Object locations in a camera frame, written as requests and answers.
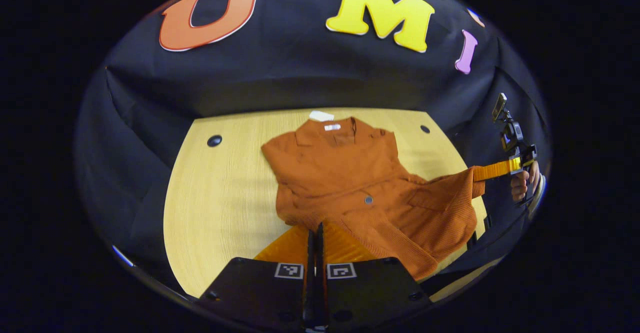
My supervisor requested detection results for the black backdrop cloth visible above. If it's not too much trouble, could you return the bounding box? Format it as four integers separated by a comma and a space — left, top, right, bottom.
75, 0, 551, 294

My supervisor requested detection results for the orange button coat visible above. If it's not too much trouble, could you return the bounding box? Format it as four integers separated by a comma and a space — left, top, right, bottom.
261, 117, 487, 281

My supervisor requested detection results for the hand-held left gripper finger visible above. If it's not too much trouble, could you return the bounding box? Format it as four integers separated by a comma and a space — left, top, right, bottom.
200, 223, 317, 331
316, 221, 433, 331

